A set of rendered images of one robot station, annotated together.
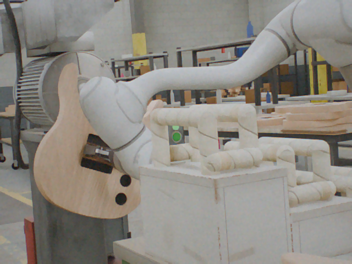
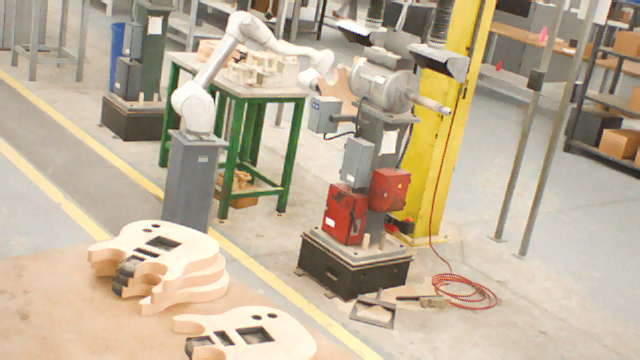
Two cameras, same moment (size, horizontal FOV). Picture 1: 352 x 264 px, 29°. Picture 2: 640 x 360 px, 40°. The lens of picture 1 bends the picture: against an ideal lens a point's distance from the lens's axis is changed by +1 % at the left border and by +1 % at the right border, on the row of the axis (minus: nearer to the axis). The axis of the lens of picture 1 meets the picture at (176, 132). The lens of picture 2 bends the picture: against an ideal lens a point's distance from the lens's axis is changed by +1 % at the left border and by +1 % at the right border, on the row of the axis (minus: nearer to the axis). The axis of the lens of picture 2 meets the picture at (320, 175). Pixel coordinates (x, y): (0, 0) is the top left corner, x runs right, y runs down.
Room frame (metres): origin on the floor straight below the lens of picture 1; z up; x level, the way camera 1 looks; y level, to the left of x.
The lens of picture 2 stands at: (7.10, -1.17, 2.29)
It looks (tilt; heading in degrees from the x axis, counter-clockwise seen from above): 18 degrees down; 165
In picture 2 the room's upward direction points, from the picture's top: 11 degrees clockwise
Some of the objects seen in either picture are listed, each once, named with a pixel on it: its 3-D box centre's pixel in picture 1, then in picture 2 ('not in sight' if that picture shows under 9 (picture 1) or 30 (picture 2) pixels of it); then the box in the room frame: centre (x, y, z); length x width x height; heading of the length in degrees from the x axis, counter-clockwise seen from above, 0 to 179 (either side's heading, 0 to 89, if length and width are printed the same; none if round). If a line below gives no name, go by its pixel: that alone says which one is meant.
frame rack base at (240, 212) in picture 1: (210, 213); (278, 70); (1.21, -0.05, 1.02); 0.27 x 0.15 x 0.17; 31
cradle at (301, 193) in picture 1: (309, 192); not in sight; (1.20, -0.23, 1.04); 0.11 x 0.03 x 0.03; 121
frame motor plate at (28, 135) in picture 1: (60, 132); (385, 111); (2.36, 0.40, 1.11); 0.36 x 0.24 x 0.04; 27
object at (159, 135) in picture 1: (160, 141); not in sight; (1.26, 0.03, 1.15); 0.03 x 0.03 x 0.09
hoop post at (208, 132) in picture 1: (208, 146); not in sight; (1.11, -0.05, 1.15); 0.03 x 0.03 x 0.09
